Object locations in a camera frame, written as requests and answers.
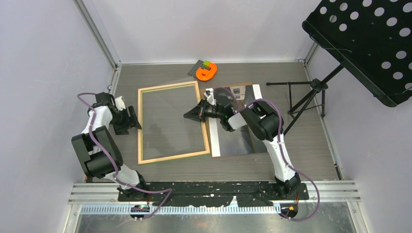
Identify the wooden picture frame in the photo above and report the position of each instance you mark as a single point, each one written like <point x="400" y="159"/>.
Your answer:
<point x="201" y="115"/>

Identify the brown backing board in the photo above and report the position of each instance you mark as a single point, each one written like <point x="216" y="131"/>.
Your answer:
<point x="237" y="122"/>

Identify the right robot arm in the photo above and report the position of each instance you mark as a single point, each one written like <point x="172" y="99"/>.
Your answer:
<point x="266" y="124"/>

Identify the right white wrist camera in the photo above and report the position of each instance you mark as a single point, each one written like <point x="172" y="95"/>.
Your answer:
<point x="209" y="96"/>

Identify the orange plastic horseshoe piece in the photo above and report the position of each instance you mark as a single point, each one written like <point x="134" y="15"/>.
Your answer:
<point x="204" y="74"/>

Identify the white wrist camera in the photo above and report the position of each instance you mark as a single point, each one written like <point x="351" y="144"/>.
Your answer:
<point x="119" y="103"/>
<point x="209" y="96"/>

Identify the green building brick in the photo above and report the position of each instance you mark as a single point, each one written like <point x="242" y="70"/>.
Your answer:
<point x="206" y="64"/>

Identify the landscape photo print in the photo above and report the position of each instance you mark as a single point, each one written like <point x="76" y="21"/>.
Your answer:
<point x="241" y="141"/>

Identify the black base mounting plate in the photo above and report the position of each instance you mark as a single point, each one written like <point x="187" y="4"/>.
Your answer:
<point x="213" y="194"/>

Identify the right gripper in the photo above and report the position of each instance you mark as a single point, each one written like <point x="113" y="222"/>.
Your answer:
<point x="197" y="112"/>

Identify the aluminium rail frame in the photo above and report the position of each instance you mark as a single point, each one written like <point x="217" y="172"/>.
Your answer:
<point x="332" y="207"/>

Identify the black perforated music stand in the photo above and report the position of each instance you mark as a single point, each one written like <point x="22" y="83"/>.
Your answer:
<point x="372" y="39"/>

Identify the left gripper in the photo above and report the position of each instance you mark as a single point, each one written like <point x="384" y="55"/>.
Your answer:
<point x="123" y="129"/>

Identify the grey building baseplate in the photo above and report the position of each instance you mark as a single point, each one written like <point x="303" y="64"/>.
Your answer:
<point x="196" y="66"/>

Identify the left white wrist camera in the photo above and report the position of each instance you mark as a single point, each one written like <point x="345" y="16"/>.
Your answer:
<point x="119" y="103"/>

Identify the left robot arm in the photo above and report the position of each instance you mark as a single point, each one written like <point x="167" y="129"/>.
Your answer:
<point x="96" y="150"/>

